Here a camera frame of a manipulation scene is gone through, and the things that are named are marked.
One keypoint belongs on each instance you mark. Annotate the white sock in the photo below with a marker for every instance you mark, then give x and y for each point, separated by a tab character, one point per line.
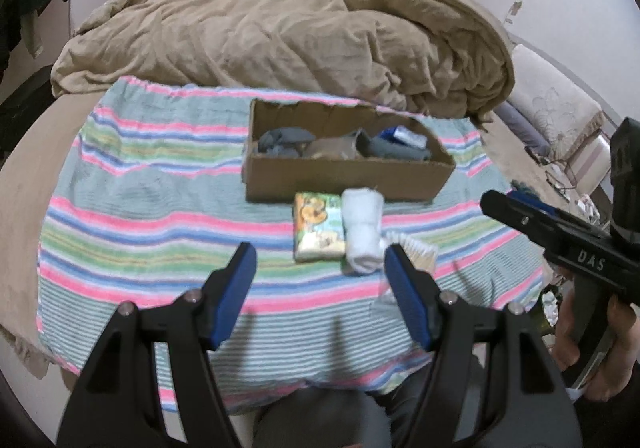
362	223

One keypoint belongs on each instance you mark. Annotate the light grey sock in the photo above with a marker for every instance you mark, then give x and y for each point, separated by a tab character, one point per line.
280	141

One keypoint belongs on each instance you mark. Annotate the brown cardboard box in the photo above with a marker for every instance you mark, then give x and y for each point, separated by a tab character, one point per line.
340	178

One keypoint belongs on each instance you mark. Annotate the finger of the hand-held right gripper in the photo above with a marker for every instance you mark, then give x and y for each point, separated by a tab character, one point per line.
537	204
515	215

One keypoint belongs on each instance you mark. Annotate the white embroidered pillow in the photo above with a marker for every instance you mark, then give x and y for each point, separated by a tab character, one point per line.
555	98

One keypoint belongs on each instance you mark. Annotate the dark grey sock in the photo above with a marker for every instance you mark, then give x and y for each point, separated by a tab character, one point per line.
395	152

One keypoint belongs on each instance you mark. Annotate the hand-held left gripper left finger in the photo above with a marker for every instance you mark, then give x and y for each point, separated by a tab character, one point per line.
235	293

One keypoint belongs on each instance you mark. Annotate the tan duvet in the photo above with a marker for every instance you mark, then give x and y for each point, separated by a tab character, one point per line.
275	38

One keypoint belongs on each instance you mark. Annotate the tan folded cloth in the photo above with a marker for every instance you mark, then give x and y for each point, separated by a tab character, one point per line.
330	148

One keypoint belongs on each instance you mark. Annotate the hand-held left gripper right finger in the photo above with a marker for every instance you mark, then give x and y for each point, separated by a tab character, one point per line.
407	298

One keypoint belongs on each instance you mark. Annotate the dark furniture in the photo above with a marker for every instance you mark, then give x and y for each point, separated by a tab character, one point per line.
25	103

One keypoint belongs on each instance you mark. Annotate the white bristle brush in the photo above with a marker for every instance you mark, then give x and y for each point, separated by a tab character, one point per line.
417	250

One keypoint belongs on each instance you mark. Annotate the striped pastel blanket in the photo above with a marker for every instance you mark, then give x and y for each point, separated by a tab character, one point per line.
150	208

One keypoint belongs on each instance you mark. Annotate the person's right hand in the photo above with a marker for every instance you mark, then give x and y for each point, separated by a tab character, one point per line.
622	358

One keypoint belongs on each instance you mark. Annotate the blue white packet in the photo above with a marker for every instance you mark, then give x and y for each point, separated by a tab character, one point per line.
407	136

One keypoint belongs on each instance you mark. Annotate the grey blue pillow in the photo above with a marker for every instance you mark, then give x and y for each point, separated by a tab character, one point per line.
522	128

